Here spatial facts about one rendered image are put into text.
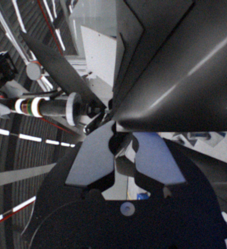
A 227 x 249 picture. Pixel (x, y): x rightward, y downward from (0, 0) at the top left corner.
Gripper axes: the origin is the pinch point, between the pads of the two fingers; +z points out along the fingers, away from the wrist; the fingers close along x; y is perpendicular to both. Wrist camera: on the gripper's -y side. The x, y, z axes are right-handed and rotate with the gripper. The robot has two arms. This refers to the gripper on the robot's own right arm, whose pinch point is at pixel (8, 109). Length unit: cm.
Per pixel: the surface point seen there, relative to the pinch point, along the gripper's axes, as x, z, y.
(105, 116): 1.4, 2.0, 26.4
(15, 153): 86, 443, -398
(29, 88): 388, 331, -403
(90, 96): 9.0, 2.9, 21.1
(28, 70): 62, 27, -45
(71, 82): 10.7, -0.6, 15.6
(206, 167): -11.2, -2.0, 46.7
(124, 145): -4.1, 5.5, 31.6
